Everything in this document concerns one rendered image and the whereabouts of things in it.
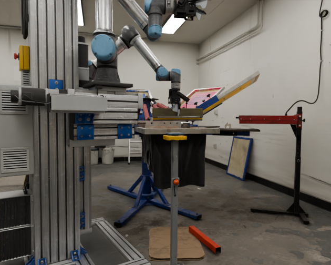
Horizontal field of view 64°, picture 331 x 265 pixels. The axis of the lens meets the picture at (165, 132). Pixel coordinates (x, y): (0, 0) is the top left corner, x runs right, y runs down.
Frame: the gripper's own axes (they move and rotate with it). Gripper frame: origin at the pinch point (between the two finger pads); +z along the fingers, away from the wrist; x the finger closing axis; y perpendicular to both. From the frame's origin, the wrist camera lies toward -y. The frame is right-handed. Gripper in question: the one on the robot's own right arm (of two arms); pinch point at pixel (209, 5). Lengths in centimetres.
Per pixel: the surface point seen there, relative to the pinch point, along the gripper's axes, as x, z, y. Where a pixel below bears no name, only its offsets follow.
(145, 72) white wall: -514, -18, -124
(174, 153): -40, -15, 79
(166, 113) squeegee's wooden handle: -68, -16, 48
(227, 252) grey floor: -79, 33, 158
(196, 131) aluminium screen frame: -60, 5, 63
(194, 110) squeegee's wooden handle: -71, 6, 46
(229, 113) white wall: -382, 148, -2
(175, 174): -42, -14, 93
